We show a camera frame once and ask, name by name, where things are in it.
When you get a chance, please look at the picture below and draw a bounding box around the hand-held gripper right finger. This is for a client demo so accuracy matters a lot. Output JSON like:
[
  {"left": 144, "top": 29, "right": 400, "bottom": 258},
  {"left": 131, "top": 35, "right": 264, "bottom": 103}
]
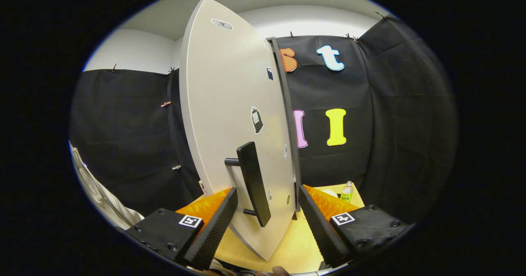
[{"left": 298, "top": 184, "right": 411, "bottom": 268}]

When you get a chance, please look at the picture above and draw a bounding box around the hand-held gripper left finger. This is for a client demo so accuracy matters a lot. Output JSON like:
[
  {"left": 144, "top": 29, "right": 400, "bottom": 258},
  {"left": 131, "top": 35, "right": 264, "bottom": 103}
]
[{"left": 125, "top": 187, "right": 239, "bottom": 271}]

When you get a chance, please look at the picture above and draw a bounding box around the black door handle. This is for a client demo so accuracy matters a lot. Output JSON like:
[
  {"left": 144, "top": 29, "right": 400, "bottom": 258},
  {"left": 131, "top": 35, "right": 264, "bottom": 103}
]
[{"left": 224, "top": 141, "right": 272, "bottom": 228}]

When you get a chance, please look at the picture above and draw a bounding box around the beige shoe cabinet door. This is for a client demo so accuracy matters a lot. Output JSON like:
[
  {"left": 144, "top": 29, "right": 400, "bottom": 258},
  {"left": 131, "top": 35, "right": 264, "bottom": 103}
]
[{"left": 180, "top": 0, "right": 297, "bottom": 262}]

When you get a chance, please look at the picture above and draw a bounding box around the person's beige jacket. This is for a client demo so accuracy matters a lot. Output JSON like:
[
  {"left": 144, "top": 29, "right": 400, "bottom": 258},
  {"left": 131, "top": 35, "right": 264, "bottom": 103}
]
[{"left": 69, "top": 141, "right": 145, "bottom": 230}]

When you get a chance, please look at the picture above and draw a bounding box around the black backdrop cloth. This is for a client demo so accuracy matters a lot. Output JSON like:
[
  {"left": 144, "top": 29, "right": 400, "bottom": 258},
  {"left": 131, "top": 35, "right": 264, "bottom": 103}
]
[{"left": 69, "top": 15, "right": 459, "bottom": 223}]

